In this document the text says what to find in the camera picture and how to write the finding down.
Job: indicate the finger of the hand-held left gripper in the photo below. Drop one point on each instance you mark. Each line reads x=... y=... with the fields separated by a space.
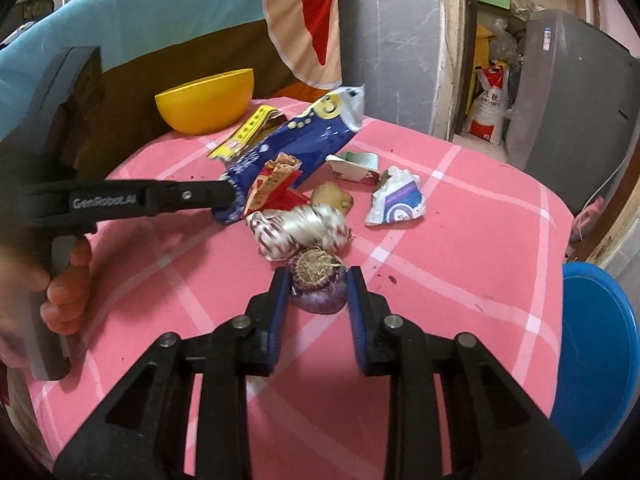
x=200 y=194

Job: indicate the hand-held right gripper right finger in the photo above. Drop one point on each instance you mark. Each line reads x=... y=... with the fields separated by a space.
x=356 y=312

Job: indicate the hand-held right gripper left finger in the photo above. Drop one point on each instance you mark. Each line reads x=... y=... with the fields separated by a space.
x=280 y=312

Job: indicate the purple onion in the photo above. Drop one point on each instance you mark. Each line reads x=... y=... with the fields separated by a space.
x=317 y=282

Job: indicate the red snack wrapper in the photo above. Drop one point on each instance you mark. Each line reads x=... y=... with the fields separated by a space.
x=277 y=185

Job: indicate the yellow paper wrapper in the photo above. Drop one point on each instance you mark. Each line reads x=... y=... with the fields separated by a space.
x=247 y=130

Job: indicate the silver striped foil wrapper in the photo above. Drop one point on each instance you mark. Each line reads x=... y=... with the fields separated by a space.
x=300 y=227

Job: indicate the blue snack bag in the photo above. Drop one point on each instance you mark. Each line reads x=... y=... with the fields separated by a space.
x=300 y=140

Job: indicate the ginger root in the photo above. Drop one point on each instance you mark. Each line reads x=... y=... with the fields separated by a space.
x=332 y=197

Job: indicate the white and purple paper wrapper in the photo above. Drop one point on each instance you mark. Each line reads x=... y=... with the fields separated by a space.
x=397 y=200

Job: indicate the torn white carton piece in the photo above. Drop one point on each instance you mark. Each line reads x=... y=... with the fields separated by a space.
x=350 y=170

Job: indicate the blue plastic basin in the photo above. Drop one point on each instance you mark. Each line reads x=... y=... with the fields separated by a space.
x=595 y=360

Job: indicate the person's left hand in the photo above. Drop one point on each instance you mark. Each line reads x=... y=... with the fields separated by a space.
x=70 y=300

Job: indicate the yellow plastic bowl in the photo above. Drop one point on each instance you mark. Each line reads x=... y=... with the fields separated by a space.
x=210 y=105

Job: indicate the pink checked tablecloth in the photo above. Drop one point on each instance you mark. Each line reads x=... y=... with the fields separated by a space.
x=450 y=260

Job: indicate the colourful patchwork blanket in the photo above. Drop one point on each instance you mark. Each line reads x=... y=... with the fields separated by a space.
x=150 y=10

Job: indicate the white and red sack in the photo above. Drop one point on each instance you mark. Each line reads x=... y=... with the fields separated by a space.
x=487 y=110

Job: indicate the pink cloth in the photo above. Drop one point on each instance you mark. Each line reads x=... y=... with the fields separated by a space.
x=587 y=220

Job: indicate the grey television set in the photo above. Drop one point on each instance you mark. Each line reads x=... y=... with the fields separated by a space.
x=565 y=110

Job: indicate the yellow box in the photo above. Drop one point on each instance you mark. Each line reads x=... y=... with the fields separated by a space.
x=482 y=47

